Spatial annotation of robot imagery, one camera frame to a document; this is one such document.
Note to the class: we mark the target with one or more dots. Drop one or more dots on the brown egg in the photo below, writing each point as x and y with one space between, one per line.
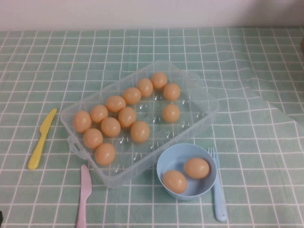
92 138
159 80
110 126
171 113
82 121
99 113
140 131
171 91
131 95
105 154
127 116
145 87
196 168
115 103
174 181

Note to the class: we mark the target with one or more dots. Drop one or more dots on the light blue plastic fork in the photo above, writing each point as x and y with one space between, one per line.
219 202

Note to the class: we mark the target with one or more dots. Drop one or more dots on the brown cardboard box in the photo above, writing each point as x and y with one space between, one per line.
302 45

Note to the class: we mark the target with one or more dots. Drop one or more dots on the clear plastic egg box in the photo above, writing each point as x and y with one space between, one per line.
194 111

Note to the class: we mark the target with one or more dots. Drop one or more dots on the pink plastic knife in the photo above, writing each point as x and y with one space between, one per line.
83 190

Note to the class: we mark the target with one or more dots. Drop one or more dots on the yellow plastic knife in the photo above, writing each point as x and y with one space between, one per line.
39 147

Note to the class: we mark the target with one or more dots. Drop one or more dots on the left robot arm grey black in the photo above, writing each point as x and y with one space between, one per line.
0 216

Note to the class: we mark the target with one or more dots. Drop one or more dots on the light blue plastic bowl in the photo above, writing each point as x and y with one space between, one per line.
190 149

